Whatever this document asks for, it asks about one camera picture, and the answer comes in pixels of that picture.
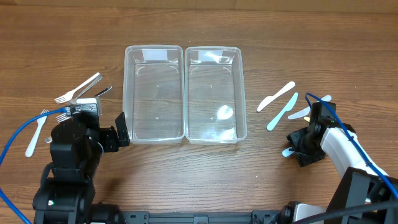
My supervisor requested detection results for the light blue plastic knife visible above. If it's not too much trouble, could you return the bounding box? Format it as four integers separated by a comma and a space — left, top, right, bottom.
266, 92, 299, 131

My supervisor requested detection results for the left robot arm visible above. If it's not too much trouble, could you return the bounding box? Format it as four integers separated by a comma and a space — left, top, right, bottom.
32, 112, 130, 224

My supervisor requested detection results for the metal fork dark handle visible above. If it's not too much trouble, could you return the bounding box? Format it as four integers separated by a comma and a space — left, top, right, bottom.
55, 86, 112, 123

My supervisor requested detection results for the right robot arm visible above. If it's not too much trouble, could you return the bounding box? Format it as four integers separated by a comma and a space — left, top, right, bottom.
274, 100, 397, 223

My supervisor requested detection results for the pale blue plastic knife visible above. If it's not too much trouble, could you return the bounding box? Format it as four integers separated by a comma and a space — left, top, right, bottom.
288, 95, 331, 119

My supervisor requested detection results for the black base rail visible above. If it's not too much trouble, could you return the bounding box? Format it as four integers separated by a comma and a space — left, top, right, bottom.
123, 210, 280, 224

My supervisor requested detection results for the left blue cable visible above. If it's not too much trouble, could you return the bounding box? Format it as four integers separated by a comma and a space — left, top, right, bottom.
0, 107, 68, 224

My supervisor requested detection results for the clear plastic container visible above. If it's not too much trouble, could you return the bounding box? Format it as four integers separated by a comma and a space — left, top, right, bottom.
123, 45, 185, 144
184, 46, 248, 145

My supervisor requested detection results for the white plastic fork left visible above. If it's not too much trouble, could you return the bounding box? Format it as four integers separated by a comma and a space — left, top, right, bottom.
25, 116, 47, 157

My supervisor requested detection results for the metal fork under white fork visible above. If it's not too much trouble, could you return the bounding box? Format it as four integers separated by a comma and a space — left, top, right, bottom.
68, 75, 103, 105

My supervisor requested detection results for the right clear plastic container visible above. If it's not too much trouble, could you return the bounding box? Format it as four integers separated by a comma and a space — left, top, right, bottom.
184, 46, 248, 145

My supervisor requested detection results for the white plastic fork upper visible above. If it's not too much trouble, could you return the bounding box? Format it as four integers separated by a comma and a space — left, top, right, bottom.
54, 72, 100, 104

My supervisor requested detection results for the blue cable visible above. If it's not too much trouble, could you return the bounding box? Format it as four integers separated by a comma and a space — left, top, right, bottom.
0, 107, 68, 224
304, 92, 398, 200

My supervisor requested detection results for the white plastic fork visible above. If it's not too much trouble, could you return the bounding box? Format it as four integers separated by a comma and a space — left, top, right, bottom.
25, 116, 47, 157
54, 72, 100, 104

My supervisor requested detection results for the white plastic knife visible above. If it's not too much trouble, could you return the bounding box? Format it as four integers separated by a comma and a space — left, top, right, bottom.
256, 81, 295, 112

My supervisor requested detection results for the right blue cable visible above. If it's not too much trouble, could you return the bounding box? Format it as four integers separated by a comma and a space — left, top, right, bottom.
304, 92, 398, 200

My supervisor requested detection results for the left clear plastic container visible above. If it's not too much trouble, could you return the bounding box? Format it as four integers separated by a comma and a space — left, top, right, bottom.
123, 45, 185, 144

